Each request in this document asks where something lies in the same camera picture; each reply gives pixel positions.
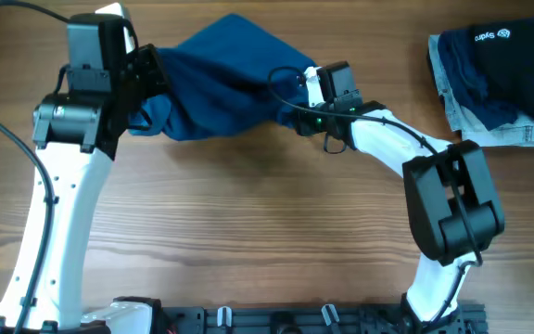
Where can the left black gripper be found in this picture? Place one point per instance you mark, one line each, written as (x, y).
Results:
(148, 70)

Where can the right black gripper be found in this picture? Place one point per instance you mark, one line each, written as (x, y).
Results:
(305, 122)

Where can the blue t-shirt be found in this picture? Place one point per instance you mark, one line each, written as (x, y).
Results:
(225, 79)

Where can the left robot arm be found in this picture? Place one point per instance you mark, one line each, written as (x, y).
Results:
(76, 134)

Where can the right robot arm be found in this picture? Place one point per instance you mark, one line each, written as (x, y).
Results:
(453, 207)

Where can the navy blue folded garment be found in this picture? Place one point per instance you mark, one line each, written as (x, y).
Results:
(469, 84)

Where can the light grey denim shorts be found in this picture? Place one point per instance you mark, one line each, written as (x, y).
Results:
(463, 121)

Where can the black garment with white logo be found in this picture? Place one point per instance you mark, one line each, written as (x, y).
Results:
(505, 53)

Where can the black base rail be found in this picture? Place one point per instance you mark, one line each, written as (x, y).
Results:
(137, 315)

